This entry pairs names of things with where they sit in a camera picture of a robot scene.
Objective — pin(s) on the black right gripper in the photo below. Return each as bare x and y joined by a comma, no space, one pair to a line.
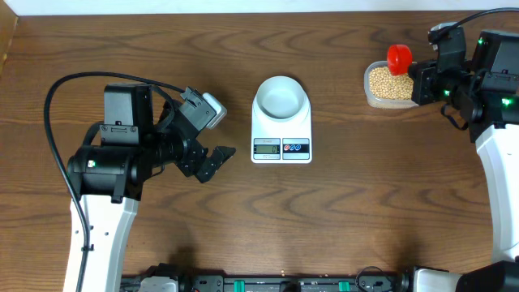
422,74

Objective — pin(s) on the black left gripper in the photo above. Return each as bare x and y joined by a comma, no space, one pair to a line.
189,161

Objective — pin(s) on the red plastic scoop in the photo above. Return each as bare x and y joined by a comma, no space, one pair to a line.
399,58

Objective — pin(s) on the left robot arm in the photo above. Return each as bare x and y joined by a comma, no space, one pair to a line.
117,156

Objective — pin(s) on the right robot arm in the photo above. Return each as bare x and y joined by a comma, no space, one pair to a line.
484,91

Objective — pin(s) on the white digital kitchen scale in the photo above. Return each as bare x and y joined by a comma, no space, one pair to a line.
286,141

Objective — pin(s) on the light grey bowl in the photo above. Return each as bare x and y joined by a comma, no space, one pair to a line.
281,97

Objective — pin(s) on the pile of soybeans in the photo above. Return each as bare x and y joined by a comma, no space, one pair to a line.
384,85

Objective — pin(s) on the clear plastic container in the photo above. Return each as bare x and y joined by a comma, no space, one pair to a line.
383,103

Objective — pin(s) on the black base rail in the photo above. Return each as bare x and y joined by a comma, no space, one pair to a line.
168,277

